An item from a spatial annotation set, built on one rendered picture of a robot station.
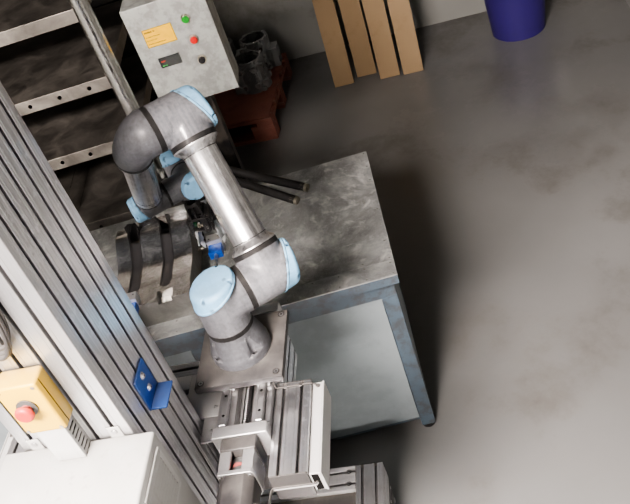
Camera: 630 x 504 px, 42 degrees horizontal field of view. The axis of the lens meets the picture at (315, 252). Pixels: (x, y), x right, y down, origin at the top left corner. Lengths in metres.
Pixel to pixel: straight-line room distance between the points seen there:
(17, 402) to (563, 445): 1.90
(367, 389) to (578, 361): 0.81
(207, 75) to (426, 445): 1.56
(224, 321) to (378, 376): 1.02
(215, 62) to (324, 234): 0.80
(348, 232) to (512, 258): 1.14
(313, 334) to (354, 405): 0.38
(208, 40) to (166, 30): 0.15
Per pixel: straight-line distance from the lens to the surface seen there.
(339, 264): 2.53
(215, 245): 2.56
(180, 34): 3.02
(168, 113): 1.90
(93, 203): 3.39
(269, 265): 1.89
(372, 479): 2.70
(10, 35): 3.09
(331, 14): 5.07
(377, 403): 2.91
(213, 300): 1.86
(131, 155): 1.92
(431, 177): 4.15
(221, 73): 3.08
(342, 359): 2.73
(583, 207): 3.81
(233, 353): 1.96
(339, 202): 2.78
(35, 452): 1.82
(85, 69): 3.19
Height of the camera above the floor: 2.41
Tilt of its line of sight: 38 degrees down
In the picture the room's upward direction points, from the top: 20 degrees counter-clockwise
